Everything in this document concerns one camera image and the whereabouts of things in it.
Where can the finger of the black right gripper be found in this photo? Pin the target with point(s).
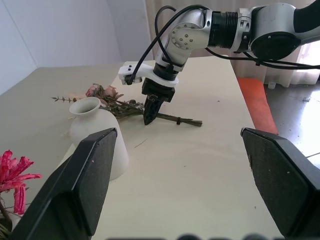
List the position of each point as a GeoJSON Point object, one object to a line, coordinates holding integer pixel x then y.
{"type": "Point", "coordinates": [150, 111]}
{"type": "Point", "coordinates": [158, 105]}

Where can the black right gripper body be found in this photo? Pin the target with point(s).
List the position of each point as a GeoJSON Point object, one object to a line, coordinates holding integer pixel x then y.
{"type": "Point", "coordinates": [160, 90]}

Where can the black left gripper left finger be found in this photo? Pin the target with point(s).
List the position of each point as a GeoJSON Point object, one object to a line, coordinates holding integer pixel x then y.
{"type": "Point", "coordinates": [75, 190]}

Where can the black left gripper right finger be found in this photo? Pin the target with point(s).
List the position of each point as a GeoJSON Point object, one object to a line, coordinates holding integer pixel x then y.
{"type": "Point", "coordinates": [282, 180]}

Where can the pink rose bouquet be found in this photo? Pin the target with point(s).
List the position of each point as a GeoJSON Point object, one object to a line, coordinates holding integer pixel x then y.
{"type": "Point", "coordinates": [117, 105]}

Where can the red flower bouquet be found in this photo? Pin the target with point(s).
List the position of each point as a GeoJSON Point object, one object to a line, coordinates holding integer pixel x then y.
{"type": "Point", "coordinates": [15, 175]}

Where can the small dry twig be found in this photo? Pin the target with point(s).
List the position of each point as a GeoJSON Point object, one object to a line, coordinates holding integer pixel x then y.
{"type": "Point", "coordinates": [141, 143]}

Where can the white ceramic vase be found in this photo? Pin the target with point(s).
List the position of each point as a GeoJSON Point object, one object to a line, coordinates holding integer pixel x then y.
{"type": "Point", "coordinates": [100, 125]}

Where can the orange floor mat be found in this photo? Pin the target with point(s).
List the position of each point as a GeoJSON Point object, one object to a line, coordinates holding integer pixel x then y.
{"type": "Point", "coordinates": [257, 100]}

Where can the small white floor object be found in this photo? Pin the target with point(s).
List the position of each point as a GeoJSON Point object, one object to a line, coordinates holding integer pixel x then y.
{"type": "Point", "coordinates": [272, 85]}

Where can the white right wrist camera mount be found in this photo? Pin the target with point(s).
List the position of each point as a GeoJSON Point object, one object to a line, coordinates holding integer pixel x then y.
{"type": "Point", "coordinates": [140, 71]}

